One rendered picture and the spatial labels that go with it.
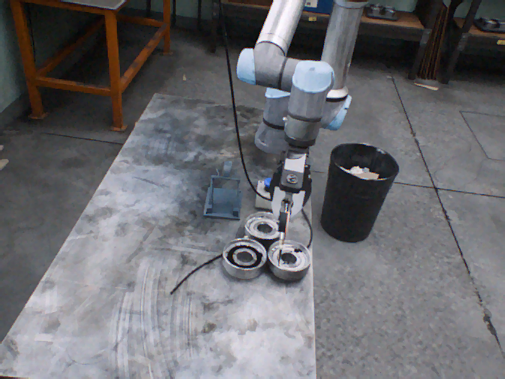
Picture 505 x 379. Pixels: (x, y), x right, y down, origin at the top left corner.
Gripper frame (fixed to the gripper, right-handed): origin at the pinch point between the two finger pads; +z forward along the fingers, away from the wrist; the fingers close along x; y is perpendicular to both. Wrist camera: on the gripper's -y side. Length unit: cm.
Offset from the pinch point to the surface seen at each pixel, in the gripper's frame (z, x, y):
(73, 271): 15.4, 45.1, -12.2
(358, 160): 38, -44, 139
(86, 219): 13, 49, 5
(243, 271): 10.9, 7.5, -8.6
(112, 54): 16, 104, 185
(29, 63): 30, 154, 187
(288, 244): 9.1, -2.5, 3.1
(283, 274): 11.1, -1.9, -6.7
